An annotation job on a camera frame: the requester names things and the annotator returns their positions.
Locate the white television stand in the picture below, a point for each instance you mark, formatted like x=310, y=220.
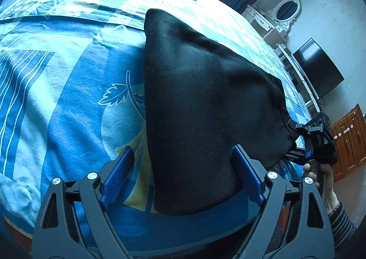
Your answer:
x=300, y=81

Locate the white vanity dresser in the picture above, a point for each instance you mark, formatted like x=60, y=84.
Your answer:
x=263, y=23

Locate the brown wooden cabinet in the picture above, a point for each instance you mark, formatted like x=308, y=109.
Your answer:
x=348, y=139

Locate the person's right hand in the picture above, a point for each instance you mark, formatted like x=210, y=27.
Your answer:
x=311, y=173

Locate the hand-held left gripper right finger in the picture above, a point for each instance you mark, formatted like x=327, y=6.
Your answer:
x=248, y=176

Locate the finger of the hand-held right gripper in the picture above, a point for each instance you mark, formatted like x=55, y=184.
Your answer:
x=294, y=156
x=297, y=126

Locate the black flat television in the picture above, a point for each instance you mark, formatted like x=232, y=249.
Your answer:
x=317, y=67

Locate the oval white-framed mirror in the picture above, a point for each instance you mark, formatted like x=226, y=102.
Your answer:
x=287, y=13

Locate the black pants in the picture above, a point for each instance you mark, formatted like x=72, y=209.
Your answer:
x=206, y=104

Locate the blue printed bed sheet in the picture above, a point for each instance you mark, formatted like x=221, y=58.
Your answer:
x=63, y=90

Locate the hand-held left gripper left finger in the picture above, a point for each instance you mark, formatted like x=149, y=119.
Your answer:
x=118, y=173

